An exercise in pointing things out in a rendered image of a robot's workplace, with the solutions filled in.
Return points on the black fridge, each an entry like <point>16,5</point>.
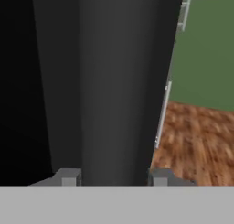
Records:
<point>115,81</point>

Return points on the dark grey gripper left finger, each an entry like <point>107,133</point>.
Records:
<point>69,176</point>

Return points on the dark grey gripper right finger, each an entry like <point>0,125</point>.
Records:
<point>161,176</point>

